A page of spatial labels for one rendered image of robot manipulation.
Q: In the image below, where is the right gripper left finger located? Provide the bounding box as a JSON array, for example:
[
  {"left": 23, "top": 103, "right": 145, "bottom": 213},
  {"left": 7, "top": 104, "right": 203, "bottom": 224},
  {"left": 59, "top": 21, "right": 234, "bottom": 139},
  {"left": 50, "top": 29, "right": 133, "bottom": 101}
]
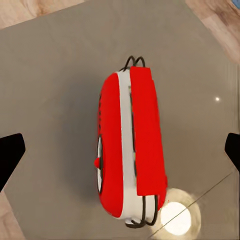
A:
[{"left": 0, "top": 133, "right": 26, "bottom": 192}]

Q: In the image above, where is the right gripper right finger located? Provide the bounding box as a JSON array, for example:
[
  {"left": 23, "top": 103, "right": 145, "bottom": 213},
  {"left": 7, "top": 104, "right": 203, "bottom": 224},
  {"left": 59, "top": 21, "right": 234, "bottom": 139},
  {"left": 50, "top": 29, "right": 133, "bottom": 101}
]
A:
[{"left": 224, "top": 132, "right": 240, "bottom": 172}]

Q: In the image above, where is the radio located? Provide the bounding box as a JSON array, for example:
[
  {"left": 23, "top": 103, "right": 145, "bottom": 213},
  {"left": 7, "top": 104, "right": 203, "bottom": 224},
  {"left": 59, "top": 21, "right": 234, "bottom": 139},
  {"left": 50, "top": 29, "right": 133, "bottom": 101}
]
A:
[{"left": 94, "top": 56, "right": 168, "bottom": 229}]

